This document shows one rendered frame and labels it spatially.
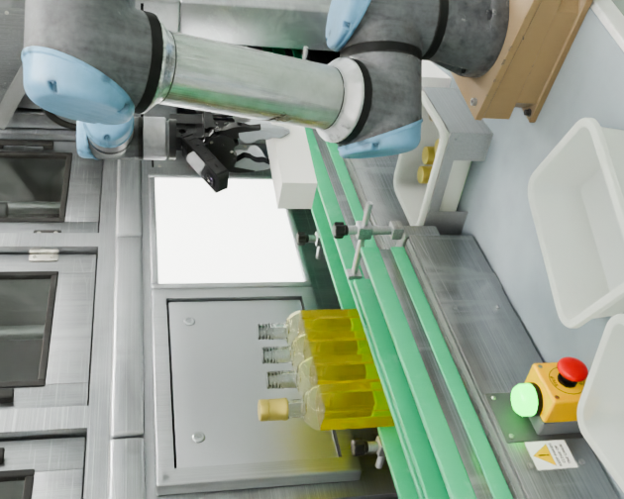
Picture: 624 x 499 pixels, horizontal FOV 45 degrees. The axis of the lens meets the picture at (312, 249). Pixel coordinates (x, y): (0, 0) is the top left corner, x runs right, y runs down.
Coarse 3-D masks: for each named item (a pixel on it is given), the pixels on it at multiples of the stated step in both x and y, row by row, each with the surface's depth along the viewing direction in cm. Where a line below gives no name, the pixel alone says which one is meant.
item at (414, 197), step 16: (432, 112) 133; (432, 128) 146; (432, 144) 148; (400, 160) 150; (416, 160) 150; (400, 176) 152; (416, 176) 152; (432, 176) 133; (400, 192) 150; (416, 192) 151; (432, 192) 137; (416, 208) 147; (416, 224) 141
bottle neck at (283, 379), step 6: (270, 372) 123; (276, 372) 123; (282, 372) 123; (288, 372) 123; (294, 372) 123; (270, 378) 122; (276, 378) 122; (282, 378) 122; (288, 378) 123; (294, 378) 123; (270, 384) 122; (276, 384) 122; (282, 384) 122; (288, 384) 123; (294, 384) 123
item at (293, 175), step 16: (288, 128) 136; (304, 128) 137; (272, 144) 135; (288, 144) 133; (304, 144) 134; (272, 160) 135; (288, 160) 130; (304, 160) 131; (272, 176) 135; (288, 176) 128; (304, 176) 128; (288, 192) 128; (304, 192) 129; (288, 208) 131; (304, 208) 132
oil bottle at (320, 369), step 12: (312, 360) 124; (324, 360) 124; (336, 360) 125; (348, 360) 125; (360, 360) 126; (372, 360) 126; (300, 372) 123; (312, 372) 122; (324, 372) 122; (336, 372) 123; (348, 372) 123; (360, 372) 123; (372, 372) 124; (300, 384) 123; (312, 384) 122
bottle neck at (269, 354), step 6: (264, 348) 127; (270, 348) 127; (276, 348) 128; (282, 348) 128; (288, 348) 128; (264, 354) 126; (270, 354) 127; (276, 354) 127; (282, 354) 127; (288, 354) 127; (264, 360) 127; (270, 360) 127; (276, 360) 127; (282, 360) 127; (288, 360) 128
